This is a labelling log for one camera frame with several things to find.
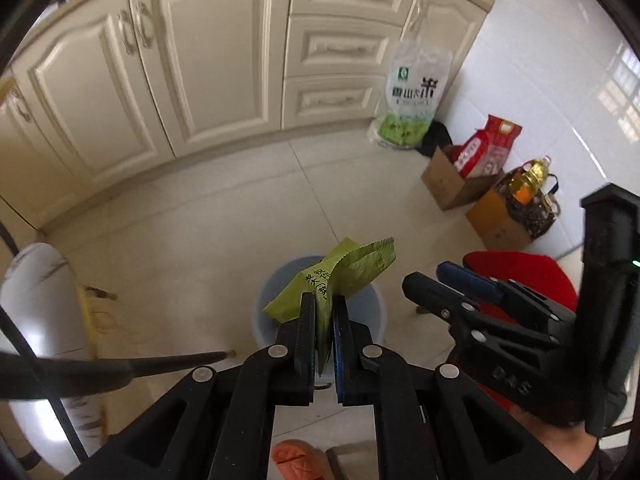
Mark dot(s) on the green snack wrapper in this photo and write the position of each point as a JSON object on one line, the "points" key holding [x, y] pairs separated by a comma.
{"points": [[355, 266]]}

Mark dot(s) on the yellow cooking oil bottle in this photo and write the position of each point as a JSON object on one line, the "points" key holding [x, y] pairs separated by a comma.
{"points": [[527, 180]]}

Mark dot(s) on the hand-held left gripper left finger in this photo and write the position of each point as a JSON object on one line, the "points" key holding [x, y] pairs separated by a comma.
{"points": [[305, 345]]}

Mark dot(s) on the light blue trash bin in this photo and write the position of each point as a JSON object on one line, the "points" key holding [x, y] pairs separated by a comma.
{"points": [[371, 312]]}

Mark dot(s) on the red and white rice bag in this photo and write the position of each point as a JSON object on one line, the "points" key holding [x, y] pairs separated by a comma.
{"points": [[487, 152]]}

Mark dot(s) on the person's right hand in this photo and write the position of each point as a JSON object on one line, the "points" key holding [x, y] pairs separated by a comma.
{"points": [[555, 452]]}

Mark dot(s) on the narrow cream cabinet door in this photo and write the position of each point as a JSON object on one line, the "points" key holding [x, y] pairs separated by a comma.
{"points": [[450, 25]]}

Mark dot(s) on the cream kitchen cabinet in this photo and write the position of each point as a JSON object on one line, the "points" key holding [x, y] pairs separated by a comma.
{"points": [[215, 60]]}

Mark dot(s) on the brown cardboard box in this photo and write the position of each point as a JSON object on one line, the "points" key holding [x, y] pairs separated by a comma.
{"points": [[492, 222], [445, 182]]}

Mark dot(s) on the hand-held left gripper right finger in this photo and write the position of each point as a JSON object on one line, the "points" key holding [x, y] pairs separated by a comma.
{"points": [[340, 355]]}

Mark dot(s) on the dark brown wooden piece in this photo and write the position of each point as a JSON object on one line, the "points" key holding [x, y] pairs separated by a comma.
{"points": [[350, 465]]}

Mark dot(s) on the black plastic bag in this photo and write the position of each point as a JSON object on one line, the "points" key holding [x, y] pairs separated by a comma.
{"points": [[436, 137]]}

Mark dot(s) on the white and green rice bag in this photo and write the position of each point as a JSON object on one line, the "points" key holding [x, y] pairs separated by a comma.
{"points": [[412, 90]]}

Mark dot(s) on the dark patterned bag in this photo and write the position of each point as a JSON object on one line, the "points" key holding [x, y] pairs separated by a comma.
{"points": [[537, 217]]}

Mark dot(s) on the black tapered bar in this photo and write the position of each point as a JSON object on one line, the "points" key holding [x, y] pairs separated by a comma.
{"points": [[100, 370]]}

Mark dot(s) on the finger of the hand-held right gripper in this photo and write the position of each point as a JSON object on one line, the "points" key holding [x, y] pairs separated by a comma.
{"points": [[435, 296], [465, 276]]}

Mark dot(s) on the red stool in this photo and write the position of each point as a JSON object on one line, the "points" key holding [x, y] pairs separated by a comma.
{"points": [[530, 272]]}

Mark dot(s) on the white marbled chair gold legs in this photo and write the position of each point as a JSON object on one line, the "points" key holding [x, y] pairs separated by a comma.
{"points": [[40, 300]]}

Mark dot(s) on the orange slipper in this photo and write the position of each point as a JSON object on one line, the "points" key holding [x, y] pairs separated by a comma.
{"points": [[295, 462]]}

